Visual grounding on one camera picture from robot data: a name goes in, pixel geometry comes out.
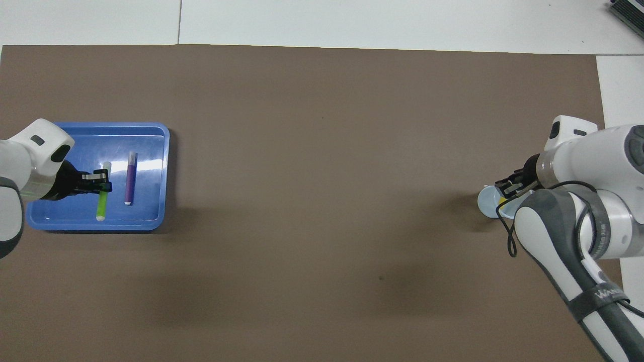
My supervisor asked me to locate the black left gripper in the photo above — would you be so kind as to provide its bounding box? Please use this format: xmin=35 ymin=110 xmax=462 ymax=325
xmin=40 ymin=161 xmax=112 ymax=201

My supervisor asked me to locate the dark ribbed device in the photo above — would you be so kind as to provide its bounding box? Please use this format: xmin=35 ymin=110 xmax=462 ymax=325
xmin=608 ymin=0 xmax=644 ymax=27

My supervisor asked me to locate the blue plastic tray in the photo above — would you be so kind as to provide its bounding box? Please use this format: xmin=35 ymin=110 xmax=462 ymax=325
xmin=26 ymin=122 xmax=171 ymax=232

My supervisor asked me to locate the brown table mat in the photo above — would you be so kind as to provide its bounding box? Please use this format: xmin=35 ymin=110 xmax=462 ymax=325
xmin=0 ymin=44 xmax=633 ymax=362

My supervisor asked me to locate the light blue pen cup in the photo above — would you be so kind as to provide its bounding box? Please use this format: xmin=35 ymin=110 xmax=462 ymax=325
xmin=477 ymin=185 xmax=521 ymax=220

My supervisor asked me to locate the purple marker pen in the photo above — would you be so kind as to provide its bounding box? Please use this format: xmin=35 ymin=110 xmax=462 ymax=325
xmin=124 ymin=151 xmax=138 ymax=206

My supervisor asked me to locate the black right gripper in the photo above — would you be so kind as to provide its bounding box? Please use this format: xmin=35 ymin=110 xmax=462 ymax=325
xmin=496 ymin=153 xmax=541 ymax=198

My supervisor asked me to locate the green marker pen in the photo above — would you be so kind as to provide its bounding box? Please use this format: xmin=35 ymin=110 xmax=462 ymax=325
xmin=96 ymin=161 xmax=112 ymax=222

